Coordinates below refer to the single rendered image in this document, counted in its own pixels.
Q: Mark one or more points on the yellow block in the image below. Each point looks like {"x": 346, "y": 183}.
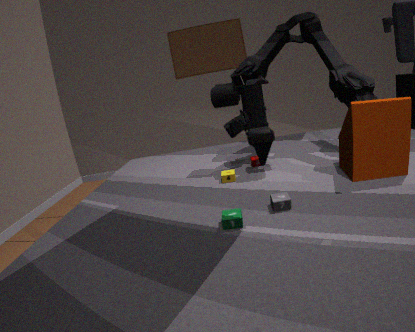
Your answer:
{"x": 228, "y": 176}

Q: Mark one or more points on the green block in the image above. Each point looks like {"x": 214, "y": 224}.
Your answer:
{"x": 232, "y": 219}

